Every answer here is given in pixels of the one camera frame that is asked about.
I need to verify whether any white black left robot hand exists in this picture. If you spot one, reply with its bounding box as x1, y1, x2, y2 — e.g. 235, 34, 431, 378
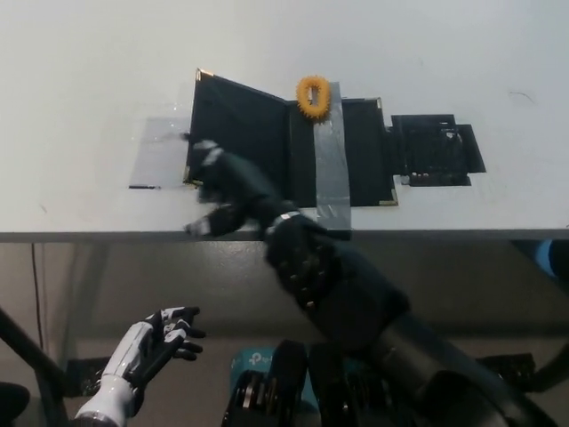
102, 305, 207, 389

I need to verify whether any small black floor patch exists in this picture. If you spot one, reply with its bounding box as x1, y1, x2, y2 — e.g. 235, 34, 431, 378
66, 358, 112, 398

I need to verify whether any large black floor patch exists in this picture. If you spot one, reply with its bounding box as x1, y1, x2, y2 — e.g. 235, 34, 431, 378
475, 353, 537, 386

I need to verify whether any thin black cable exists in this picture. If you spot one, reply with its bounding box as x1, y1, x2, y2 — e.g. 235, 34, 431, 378
29, 242, 46, 352

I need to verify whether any teal TP-Link box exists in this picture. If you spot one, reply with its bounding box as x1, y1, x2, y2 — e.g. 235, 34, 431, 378
229, 346, 279, 401

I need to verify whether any black slanted stand bar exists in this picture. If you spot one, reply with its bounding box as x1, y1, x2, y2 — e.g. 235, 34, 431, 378
0, 306, 70, 427

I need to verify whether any orange spiky ring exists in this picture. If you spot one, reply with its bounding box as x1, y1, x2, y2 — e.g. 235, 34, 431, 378
294, 76, 333, 123

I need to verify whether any black tape patch on desk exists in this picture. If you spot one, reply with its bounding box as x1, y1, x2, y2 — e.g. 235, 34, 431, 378
385, 114, 486, 187

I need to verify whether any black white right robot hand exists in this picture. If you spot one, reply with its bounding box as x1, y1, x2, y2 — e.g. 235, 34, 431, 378
183, 139, 303, 238

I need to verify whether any black USC diary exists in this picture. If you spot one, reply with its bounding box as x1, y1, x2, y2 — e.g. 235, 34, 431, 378
182, 68, 400, 210

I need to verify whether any clear plastic tape sheet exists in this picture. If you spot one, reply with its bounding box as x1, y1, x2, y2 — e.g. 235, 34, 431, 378
128, 79, 201, 190

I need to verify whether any blue object under desk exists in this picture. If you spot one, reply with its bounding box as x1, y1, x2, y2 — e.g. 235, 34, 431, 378
534, 239, 560, 277

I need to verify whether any grey duct tape strip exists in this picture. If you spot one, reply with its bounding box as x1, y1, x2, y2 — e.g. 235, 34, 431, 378
310, 81, 354, 232

